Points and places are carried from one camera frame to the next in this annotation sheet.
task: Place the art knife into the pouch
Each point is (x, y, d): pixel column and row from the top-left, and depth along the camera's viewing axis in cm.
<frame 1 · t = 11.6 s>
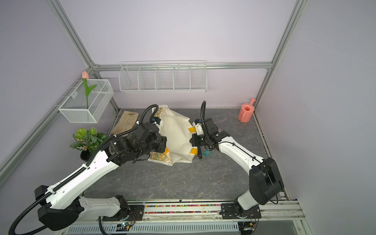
left hand: (166, 141, 68), fingers closed
right hand: (189, 140, 84), fingers closed
illustrated tote bag yellow handles: (175, 127, 87), point 20 cm above the table
teal utility knife: (207, 152, 96), point 2 cm above the table
pink watering can: (246, 111, 107), point 11 cm above the table
beige work glove: (127, 120, 116), on the table
potted green plant: (87, 141, 76), point 24 cm above the table

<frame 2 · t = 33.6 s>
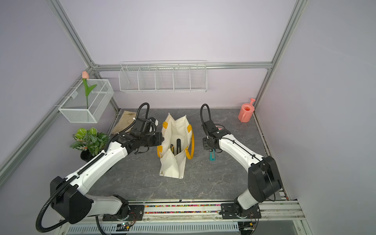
left hand: (163, 139, 79), fingers closed
right hand: (209, 143, 88), fingers open
illustrated tote bag yellow handles: (172, 165, 85), point 7 cm above the table
teal utility knife: (212, 155, 95), on the table
slim black utility knife: (178, 146, 99), point 2 cm above the table
the other named things where they were.

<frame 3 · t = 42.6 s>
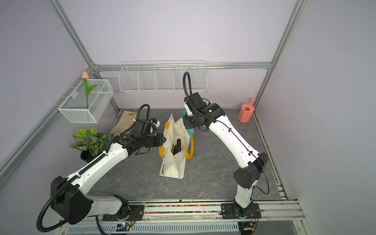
left hand: (165, 140, 79), fingers closed
right hand: (187, 121, 75), fingers open
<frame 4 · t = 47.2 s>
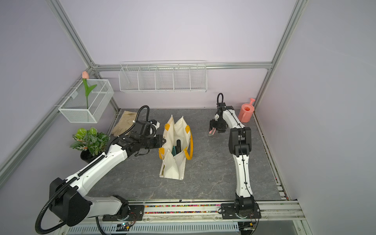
left hand: (165, 142, 79), fingers closed
right hand: (213, 129, 106), fingers open
teal utility knife: (174, 153, 72), point 23 cm above the table
the other named things where they were.

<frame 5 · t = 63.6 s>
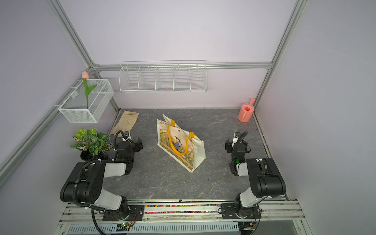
left hand: (131, 139, 92), fingers open
right hand: (236, 138, 93), fingers open
illustrated tote bag yellow handles: (187, 149, 83), point 15 cm above the table
